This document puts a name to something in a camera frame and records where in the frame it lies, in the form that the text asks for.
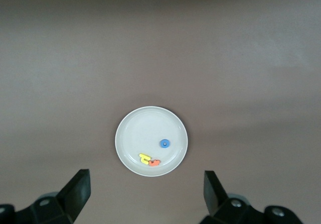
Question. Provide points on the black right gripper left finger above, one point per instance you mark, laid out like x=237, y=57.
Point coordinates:
x=75, y=196

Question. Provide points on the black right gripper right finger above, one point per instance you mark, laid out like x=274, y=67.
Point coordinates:
x=218, y=209

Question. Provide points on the yellow foam letter h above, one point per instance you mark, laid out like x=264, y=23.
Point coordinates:
x=143, y=155

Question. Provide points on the orange foam letter t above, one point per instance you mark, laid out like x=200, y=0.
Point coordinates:
x=153, y=163

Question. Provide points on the blue foam letter o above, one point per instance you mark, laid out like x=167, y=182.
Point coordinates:
x=161, y=146

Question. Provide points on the beige brown plate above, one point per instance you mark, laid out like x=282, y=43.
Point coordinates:
x=150, y=131

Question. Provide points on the brown table cover mat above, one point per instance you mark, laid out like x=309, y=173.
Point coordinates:
x=150, y=45

